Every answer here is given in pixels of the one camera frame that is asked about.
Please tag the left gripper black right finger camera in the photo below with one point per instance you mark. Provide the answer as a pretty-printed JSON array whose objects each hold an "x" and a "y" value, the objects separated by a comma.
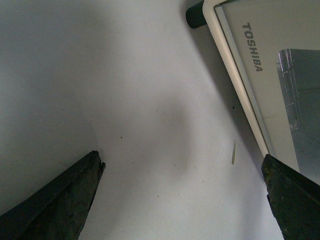
[{"x": 294, "y": 200}]

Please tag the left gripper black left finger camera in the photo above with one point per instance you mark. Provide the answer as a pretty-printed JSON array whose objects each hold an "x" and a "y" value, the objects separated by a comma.
[{"x": 59, "y": 210}]

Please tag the cream Toshiba toaster oven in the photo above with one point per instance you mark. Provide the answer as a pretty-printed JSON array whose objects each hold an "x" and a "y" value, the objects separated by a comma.
[{"x": 275, "y": 75}]

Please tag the glass oven door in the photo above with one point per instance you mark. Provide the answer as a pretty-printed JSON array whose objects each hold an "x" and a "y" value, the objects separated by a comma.
[{"x": 280, "y": 75}]

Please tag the black oven foot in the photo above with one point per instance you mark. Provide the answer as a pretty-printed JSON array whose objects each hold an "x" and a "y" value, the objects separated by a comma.
[{"x": 195, "y": 17}]

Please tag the fallen dry leaf piece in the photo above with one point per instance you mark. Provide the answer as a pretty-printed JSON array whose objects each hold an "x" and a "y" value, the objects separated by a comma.
[{"x": 233, "y": 153}]

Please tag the metal wire oven rack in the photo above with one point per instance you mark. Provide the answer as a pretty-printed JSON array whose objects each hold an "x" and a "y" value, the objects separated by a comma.
[{"x": 288, "y": 84}]

